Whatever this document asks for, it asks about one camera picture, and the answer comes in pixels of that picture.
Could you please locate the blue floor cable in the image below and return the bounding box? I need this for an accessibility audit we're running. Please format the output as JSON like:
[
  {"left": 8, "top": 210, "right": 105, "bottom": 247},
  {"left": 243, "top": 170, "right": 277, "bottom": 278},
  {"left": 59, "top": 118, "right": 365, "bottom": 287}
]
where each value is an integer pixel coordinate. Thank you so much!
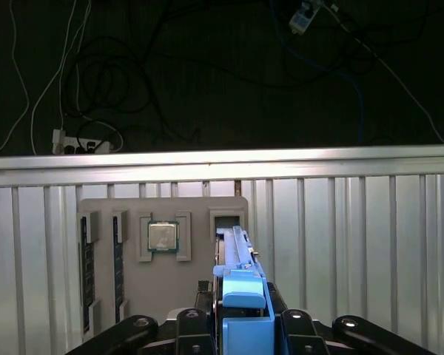
[{"left": 272, "top": 0, "right": 364, "bottom": 145}]

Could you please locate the hard disk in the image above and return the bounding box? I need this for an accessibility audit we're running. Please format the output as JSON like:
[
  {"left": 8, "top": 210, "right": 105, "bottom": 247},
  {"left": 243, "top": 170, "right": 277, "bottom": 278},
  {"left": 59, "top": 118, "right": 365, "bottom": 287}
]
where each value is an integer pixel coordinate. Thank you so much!
[{"left": 211, "top": 225, "right": 277, "bottom": 355}]

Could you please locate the white floor cable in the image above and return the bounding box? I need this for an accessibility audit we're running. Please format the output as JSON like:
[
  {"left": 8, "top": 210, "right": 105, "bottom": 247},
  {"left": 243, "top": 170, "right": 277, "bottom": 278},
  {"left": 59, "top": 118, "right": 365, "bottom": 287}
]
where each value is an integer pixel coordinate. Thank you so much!
[
  {"left": 331, "top": 3, "right": 444, "bottom": 144},
  {"left": 0, "top": 0, "right": 30, "bottom": 156}
]

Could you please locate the blue white adapter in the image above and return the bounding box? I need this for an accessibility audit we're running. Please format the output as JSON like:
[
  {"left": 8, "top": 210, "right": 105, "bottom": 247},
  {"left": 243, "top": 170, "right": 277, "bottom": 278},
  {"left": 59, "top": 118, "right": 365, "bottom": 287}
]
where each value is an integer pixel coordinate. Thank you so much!
[{"left": 288, "top": 0, "right": 322, "bottom": 37}]

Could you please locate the silver CPU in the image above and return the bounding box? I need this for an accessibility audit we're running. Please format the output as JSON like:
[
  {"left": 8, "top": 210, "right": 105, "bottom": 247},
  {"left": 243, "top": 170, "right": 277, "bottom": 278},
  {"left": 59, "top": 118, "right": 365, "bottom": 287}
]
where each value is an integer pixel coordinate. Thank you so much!
[{"left": 147, "top": 220, "right": 179, "bottom": 254}]

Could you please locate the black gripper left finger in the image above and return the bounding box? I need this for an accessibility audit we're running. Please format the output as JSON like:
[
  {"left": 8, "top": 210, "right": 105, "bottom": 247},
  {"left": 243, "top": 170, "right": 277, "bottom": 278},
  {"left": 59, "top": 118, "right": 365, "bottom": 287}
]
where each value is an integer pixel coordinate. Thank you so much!
[{"left": 64, "top": 280, "right": 215, "bottom": 355}]

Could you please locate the grey parts rack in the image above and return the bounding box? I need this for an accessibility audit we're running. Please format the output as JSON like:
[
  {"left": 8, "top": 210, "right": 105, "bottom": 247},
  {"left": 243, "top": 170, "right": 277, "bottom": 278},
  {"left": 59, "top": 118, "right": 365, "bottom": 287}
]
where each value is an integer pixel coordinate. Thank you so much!
[{"left": 76, "top": 197, "right": 249, "bottom": 343}]

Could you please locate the white power strip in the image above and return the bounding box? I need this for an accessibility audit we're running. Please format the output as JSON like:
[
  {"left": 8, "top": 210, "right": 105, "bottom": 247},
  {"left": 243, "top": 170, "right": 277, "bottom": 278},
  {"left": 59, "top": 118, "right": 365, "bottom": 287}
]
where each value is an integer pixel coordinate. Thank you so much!
[{"left": 51, "top": 128, "right": 115, "bottom": 155}]

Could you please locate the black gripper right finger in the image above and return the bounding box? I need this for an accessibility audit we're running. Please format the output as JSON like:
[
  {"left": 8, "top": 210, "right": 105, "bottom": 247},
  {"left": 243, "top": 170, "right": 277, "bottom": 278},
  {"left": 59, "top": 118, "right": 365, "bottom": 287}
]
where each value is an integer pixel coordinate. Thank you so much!
[{"left": 266, "top": 283, "right": 440, "bottom": 355}]

